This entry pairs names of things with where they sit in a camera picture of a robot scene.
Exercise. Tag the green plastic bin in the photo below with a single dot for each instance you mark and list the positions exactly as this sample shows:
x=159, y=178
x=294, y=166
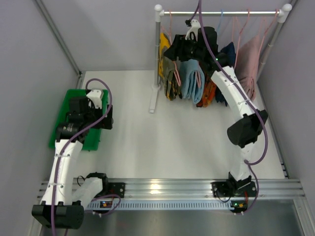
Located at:
x=91, y=137

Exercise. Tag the pink trousers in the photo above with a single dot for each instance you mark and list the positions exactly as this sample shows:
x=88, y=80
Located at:
x=247, y=66

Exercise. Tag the light blue trousers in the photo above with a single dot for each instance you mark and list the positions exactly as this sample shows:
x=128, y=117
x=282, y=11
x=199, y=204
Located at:
x=189, y=88

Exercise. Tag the navy blue trousers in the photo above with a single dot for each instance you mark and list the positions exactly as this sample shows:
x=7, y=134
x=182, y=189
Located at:
x=229, y=50

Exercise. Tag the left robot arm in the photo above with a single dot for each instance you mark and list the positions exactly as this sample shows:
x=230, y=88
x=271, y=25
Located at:
x=60, y=207

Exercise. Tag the aluminium mounting rail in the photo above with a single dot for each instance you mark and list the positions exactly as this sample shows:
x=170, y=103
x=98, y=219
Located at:
x=204, y=189

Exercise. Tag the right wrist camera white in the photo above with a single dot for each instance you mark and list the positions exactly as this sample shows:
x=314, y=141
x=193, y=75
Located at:
x=194, y=26

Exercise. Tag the orange camouflage trousers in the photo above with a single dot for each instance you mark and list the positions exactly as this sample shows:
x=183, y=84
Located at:
x=209, y=91

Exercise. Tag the perforated cable duct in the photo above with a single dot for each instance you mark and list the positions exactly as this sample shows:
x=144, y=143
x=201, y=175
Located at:
x=103, y=205

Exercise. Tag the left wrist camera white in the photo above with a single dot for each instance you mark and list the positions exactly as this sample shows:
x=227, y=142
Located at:
x=96, y=95

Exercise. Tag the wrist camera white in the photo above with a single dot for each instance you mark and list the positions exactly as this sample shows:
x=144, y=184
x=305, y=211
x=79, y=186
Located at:
x=96, y=95
x=194, y=26

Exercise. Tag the white clothes rack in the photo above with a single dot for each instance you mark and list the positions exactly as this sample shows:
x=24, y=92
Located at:
x=282, y=15

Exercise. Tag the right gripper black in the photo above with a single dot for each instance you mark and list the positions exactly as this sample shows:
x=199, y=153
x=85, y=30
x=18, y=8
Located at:
x=177, y=46

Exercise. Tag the yellow camouflage trousers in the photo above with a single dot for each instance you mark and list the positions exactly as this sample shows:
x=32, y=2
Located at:
x=166, y=70

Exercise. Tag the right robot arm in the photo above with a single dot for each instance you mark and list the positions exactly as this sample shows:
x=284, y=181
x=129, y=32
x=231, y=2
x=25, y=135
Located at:
x=249, y=120

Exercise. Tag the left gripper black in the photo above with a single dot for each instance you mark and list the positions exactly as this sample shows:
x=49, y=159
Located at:
x=106, y=117

